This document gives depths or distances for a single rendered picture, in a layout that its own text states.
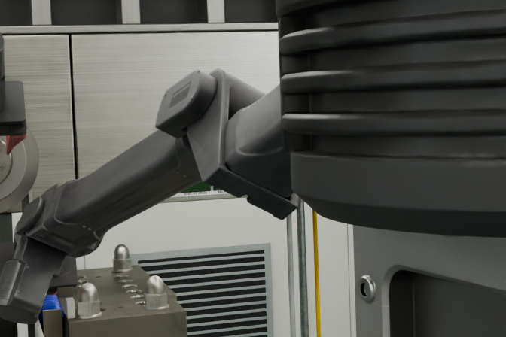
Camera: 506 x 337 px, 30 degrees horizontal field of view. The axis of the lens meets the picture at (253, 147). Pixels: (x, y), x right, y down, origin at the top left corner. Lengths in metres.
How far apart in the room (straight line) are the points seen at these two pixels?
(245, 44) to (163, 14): 0.16
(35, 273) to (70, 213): 0.13
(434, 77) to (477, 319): 0.09
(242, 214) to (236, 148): 3.44
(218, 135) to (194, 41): 0.96
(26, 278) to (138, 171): 0.28
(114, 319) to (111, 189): 0.40
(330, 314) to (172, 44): 2.82
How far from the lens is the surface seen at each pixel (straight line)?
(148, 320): 1.32
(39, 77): 1.63
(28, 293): 1.12
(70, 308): 1.32
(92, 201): 0.98
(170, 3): 1.75
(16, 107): 1.18
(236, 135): 0.71
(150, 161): 0.87
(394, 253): 0.27
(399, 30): 0.19
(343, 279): 4.34
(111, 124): 1.64
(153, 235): 4.06
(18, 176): 1.30
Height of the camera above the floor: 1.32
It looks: 3 degrees down
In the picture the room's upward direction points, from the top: 2 degrees counter-clockwise
